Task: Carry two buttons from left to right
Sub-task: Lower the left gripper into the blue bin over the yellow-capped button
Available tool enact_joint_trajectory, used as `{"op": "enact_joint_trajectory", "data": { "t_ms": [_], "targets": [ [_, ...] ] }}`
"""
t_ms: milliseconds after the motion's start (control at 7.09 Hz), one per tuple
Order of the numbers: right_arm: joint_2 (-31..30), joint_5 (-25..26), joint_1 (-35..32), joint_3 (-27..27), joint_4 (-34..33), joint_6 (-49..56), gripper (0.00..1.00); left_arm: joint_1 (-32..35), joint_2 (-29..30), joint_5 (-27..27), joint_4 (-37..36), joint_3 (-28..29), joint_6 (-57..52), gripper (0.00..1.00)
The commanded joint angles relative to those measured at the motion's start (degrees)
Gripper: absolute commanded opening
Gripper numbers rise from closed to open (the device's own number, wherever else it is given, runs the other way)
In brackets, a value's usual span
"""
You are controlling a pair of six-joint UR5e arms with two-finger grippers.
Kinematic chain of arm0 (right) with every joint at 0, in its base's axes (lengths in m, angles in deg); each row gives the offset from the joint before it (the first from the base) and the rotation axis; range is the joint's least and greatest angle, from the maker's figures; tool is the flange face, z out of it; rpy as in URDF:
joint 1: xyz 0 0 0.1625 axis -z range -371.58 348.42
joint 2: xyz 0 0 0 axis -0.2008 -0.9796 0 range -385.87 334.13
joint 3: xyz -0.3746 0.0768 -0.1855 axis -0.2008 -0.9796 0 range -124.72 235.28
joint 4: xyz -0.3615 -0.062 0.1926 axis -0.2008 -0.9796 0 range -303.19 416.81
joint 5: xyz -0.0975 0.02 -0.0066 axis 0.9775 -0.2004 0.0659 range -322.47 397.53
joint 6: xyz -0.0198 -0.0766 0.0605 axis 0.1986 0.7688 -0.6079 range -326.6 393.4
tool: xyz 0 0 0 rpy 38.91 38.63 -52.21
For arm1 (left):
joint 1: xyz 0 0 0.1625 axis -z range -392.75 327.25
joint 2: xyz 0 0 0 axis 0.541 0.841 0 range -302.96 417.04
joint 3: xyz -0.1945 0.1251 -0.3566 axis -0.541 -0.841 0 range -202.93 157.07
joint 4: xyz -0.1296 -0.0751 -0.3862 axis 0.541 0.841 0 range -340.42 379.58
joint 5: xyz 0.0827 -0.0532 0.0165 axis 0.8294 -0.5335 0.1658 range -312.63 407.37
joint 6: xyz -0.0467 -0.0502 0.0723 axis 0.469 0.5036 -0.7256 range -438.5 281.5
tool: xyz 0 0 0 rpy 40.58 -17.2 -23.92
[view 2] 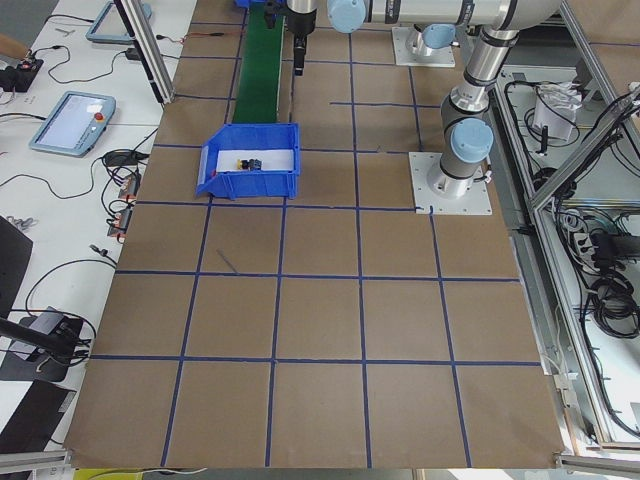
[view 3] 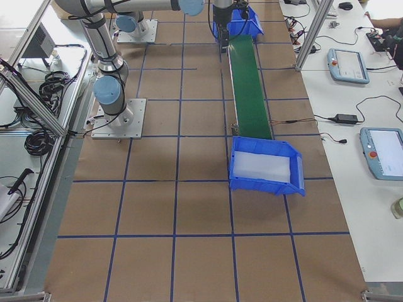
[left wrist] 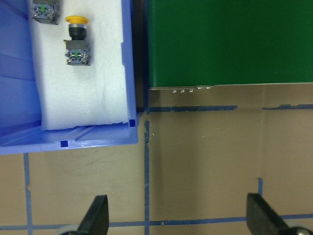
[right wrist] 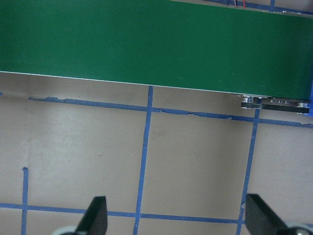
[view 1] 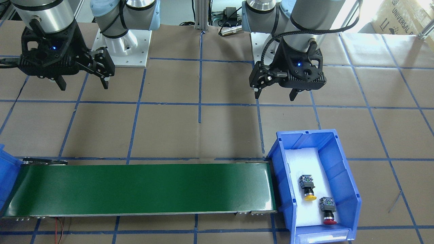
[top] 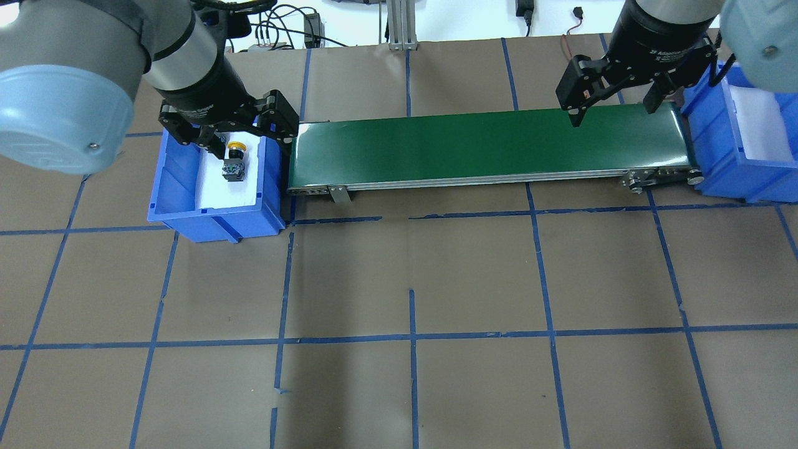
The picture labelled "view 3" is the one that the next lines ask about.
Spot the black power adapter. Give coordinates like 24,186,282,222
329,113,359,125

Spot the blue bin left side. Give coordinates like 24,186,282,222
212,1,264,42

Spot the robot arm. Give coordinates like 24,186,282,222
115,1,235,53
56,1,204,138

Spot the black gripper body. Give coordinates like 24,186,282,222
213,6,232,53

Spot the teach pendant far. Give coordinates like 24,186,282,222
327,48,370,84

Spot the aluminium frame post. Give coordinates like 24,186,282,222
295,0,332,71

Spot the teach pendant near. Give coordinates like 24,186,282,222
360,127,402,181

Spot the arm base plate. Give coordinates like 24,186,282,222
91,99,147,139
116,18,158,44

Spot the person forearm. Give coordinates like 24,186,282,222
365,11,402,30

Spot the teach pendant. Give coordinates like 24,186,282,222
360,127,402,181
327,48,370,84

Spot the blue bin right side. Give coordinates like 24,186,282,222
229,137,306,196

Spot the black computer mouse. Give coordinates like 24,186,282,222
338,1,353,11

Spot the blue bin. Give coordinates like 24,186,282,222
229,137,306,196
212,1,264,42

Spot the white foam pad right bin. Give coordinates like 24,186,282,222
233,151,291,182

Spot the green conveyor belt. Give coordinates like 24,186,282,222
228,35,272,139

